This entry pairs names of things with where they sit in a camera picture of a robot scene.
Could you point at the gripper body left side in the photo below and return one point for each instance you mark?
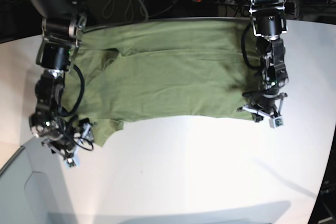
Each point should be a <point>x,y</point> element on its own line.
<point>262,103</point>

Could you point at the wrist camera left side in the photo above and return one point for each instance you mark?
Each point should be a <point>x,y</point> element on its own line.
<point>276,122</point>

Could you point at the gripper body right side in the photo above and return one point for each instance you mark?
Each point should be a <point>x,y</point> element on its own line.
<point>65,138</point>

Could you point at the black robot arm right side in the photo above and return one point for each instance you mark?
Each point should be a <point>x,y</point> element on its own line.
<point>63,26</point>

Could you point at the wrist camera right side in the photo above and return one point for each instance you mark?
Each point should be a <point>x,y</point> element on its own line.
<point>72,162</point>

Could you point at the green T-shirt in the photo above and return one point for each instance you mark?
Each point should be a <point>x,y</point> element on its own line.
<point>159,69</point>

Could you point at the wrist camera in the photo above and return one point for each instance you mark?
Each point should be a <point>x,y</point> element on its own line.
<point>72,162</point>
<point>276,122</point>

